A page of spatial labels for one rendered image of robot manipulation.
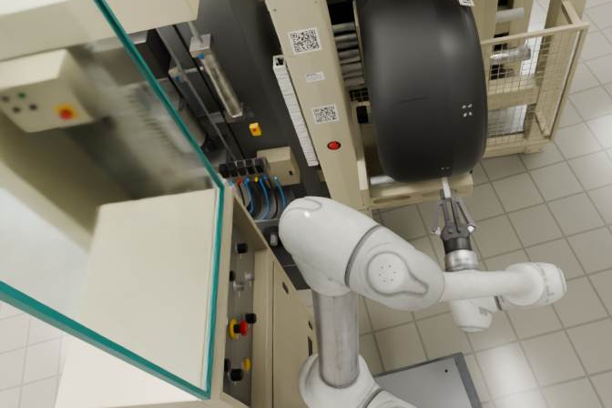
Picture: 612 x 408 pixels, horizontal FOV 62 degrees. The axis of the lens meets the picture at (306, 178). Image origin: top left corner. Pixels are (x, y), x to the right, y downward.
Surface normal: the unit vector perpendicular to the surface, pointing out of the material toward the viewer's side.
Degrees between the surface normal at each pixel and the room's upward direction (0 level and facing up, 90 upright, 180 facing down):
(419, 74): 36
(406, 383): 5
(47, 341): 0
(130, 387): 0
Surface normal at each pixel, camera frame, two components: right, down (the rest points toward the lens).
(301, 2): 0.04, 0.83
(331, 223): -0.29, -0.55
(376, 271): -0.27, -0.18
